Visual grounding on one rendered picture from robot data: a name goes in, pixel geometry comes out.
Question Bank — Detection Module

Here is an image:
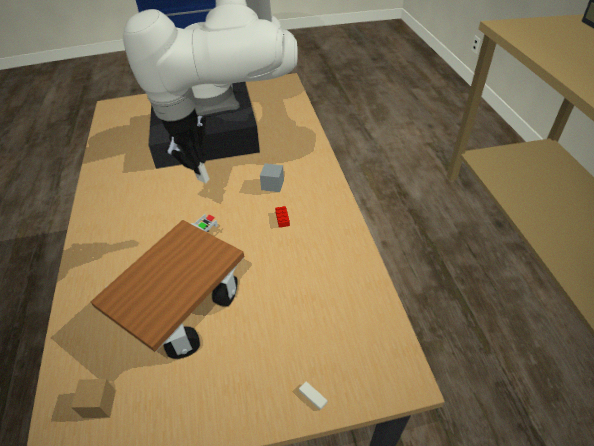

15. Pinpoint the brown cube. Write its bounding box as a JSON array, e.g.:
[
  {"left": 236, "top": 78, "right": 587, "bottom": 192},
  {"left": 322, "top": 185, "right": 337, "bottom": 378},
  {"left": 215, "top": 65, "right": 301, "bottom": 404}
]
[{"left": 71, "top": 379, "right": 116, "bottom": 418}]

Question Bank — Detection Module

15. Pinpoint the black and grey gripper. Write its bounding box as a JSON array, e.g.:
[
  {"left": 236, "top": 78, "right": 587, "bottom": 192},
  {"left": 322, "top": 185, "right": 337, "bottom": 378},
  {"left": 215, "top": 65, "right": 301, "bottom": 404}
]
[{"left": 162, "top": 108, "right": 209, "bottom": 183}]

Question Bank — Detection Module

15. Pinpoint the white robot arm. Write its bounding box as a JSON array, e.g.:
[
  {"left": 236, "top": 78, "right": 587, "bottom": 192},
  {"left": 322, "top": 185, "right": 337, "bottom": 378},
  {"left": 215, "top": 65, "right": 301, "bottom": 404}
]
[{"left": 123, "top": 0, "right": 298, "bottom": 121}]

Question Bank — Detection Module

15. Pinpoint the red toy brick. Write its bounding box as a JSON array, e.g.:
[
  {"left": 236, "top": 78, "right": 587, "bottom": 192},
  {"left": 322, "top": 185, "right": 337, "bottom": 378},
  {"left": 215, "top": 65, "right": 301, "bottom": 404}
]
[{"left": 275, "top": 206, "right": 290, "bottom": 228}]

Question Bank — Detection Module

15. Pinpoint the wooden dolly on casters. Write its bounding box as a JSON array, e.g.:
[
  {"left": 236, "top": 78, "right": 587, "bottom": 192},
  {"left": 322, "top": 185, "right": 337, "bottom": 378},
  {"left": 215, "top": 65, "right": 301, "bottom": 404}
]
[{"left": 91, "top": 214, "right": 244, "bottom": 359}]

